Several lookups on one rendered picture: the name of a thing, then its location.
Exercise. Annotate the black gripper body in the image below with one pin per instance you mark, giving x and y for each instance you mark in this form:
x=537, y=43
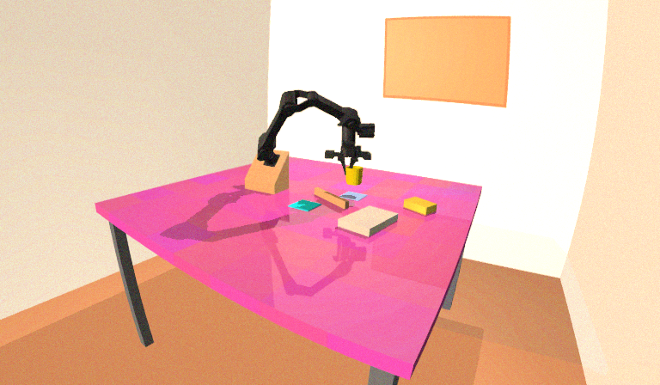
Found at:
x=330, y=154

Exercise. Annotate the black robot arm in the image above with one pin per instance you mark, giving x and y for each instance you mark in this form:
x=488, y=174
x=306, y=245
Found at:
x=348, y=120

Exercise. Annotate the cream flat rectangular panel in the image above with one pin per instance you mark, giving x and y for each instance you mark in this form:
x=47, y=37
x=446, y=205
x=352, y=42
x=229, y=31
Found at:
x=368, y=221

